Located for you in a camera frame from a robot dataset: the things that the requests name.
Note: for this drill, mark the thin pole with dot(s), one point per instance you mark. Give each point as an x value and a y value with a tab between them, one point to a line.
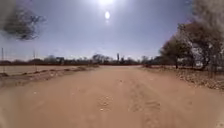
34	60

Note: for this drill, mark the earth bank with dry weeds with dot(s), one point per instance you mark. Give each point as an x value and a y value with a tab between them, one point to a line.
40	74

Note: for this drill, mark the bare tree branches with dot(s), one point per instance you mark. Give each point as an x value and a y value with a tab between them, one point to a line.
18	20

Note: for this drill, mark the row of bare trees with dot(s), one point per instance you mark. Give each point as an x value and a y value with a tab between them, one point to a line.
196	46

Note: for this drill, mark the pale bare field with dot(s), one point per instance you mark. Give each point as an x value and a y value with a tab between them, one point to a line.
30	69

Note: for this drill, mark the distant line of trees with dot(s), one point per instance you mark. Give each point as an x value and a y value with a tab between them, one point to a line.
83	61

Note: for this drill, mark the reddish brown dirt road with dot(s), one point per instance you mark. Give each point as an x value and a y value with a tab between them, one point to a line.
110	90

